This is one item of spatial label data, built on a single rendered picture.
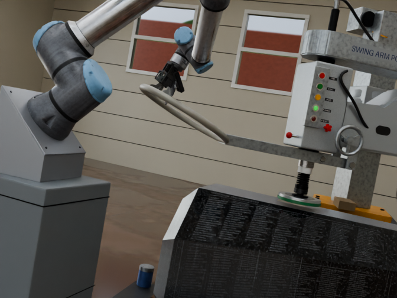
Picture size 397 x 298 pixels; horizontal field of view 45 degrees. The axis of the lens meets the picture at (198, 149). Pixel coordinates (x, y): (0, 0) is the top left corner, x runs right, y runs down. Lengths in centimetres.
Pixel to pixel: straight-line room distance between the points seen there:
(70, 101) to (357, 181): 209
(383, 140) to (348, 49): 49
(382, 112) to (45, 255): 170
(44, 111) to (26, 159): 18
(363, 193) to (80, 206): 205
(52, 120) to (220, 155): 727
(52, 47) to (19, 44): 864
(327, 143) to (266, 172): 633
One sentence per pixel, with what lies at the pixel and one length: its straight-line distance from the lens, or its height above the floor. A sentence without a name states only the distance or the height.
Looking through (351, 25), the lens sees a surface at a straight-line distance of 345.
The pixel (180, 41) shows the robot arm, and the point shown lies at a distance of 228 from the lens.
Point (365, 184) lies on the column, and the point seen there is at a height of 94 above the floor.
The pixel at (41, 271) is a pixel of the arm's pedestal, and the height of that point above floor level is 56.
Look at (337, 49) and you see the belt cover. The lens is 240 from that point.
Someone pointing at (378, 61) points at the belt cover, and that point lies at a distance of 251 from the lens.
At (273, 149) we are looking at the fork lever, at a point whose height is 108.
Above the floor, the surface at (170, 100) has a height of 121.
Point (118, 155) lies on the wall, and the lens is 981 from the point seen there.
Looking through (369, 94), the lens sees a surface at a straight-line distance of 322.
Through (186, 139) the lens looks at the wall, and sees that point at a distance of 915.
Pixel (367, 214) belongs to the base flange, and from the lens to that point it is 315.
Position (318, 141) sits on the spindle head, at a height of 115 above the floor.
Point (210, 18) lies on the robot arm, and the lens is 191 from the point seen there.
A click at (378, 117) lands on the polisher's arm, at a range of 252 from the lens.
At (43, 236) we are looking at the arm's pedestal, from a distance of 166.
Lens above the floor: 115
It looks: 3 degrees down
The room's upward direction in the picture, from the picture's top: 10 degrees clockwise
